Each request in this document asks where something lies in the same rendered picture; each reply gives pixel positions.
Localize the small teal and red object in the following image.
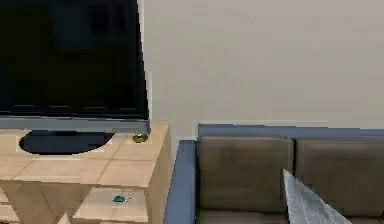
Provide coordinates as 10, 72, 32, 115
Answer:
112, 195, 136, 204

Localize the small green round object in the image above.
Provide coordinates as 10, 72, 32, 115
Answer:
132, 133, 149, 144

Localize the black television set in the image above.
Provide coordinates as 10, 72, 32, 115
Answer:
0, 0, 152, 156

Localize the blue sofa with brown cushions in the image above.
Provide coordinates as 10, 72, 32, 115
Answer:
163, 123, 384, 224

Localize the light wooden television stand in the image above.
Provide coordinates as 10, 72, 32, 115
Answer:
0, 121, 173, 224

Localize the grey speckled pillow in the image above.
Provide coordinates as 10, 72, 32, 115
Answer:
282, 168, 353, 224

